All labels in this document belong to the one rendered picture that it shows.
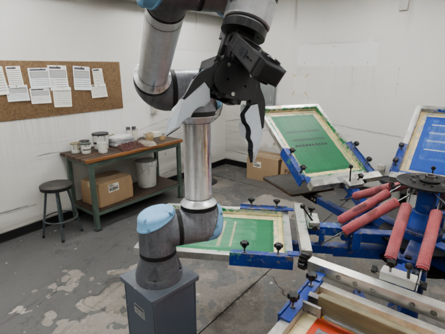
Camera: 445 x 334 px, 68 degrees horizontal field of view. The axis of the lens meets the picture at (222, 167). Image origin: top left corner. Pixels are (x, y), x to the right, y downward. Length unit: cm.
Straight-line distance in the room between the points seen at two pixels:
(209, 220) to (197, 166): 18
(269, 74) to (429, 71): 479
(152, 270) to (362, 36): 477
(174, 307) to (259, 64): 88
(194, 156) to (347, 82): 457
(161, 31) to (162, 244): 61
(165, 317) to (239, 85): 82
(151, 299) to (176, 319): 15
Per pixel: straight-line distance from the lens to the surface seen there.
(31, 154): 435
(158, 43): 72
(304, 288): 146
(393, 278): 152
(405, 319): 146
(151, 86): 87
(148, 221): 101
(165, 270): 108
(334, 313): 135
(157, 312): 111
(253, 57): 45
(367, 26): 539
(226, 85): 50
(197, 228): 104
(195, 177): 100
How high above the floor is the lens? 185
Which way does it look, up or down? 16 degrees down
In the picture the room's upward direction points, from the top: straight up
